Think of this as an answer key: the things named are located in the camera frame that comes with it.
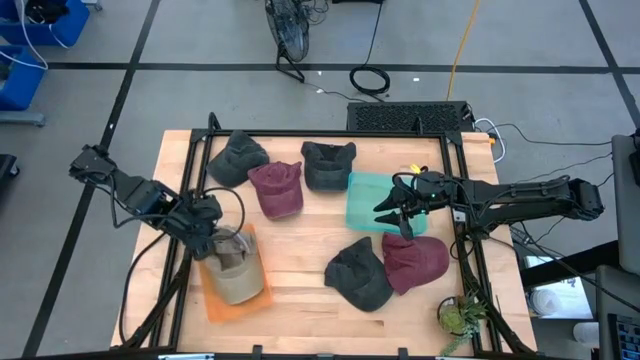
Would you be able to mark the black floor fan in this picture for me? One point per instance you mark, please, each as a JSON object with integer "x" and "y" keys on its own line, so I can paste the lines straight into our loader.
{"x": 290, "y": 30}

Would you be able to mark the white roll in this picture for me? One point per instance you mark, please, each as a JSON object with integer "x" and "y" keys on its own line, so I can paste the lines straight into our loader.
{"x": 545, "y": 302}

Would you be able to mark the maroon baseball cap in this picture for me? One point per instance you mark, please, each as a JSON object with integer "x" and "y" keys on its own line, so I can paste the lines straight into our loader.
{"x": 277, "y": 192}
{"x": 417, "y": 262}

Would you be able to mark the dark gray baseball cap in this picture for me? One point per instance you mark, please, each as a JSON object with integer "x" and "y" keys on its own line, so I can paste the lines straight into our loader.
{"x": 327, "y": 170}
{"x": 357, "y": 277}
{"x": 235, "y": 160}

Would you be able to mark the black gear in bin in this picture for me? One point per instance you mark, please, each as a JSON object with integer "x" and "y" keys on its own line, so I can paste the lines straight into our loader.
{"x": 47, "y": 10}

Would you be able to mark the black floor beam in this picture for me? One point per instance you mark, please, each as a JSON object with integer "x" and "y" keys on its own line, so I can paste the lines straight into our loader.
{"x": 565, "y": 265}

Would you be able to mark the yellow gripper tag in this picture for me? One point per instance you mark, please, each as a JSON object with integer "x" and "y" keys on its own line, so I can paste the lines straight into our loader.
{"x": 415, "y": 168}

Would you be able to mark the black perforated computer case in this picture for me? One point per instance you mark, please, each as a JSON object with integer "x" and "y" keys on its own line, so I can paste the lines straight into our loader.
{"x": 400, "y": 117}

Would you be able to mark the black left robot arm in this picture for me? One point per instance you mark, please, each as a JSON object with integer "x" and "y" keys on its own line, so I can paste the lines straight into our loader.
{"x": 140, "y": 197}

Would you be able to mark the gray cart base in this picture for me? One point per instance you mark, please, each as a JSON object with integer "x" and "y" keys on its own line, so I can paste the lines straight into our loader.
{"x": 20, "y": 119}

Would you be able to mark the small blue plastic bin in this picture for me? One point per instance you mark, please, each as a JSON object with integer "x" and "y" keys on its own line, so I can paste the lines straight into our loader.
{"x": 22, "y": 85}

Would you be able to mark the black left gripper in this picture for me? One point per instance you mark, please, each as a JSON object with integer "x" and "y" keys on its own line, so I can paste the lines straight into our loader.
{"x": 195, "y": 217}

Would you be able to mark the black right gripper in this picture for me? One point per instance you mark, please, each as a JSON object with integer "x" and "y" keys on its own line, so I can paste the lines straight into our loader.
{"x": 430, "y": 192}

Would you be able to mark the teal translucent plastic bin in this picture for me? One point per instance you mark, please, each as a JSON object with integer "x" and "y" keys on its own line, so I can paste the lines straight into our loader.
{"x": 365, "y": 205}

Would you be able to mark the large blue plastic bin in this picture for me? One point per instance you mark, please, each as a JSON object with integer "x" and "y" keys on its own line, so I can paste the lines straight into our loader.
{"x": 70, "y": 30}

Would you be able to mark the small green potted plant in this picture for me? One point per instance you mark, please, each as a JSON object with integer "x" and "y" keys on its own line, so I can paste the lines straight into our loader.
{"x": 457, "y": 317}

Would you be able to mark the black aluminium table frame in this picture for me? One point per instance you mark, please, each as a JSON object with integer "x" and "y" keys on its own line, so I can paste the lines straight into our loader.
{"x": 325, "y": 133}

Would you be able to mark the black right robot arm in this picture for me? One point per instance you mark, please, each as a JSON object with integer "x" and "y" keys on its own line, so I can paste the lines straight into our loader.
{"x": 525, "y": 197}

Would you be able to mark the dark keypad device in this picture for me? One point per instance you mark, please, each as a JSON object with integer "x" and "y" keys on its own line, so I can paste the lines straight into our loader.
{"x": 627, "y": 340}

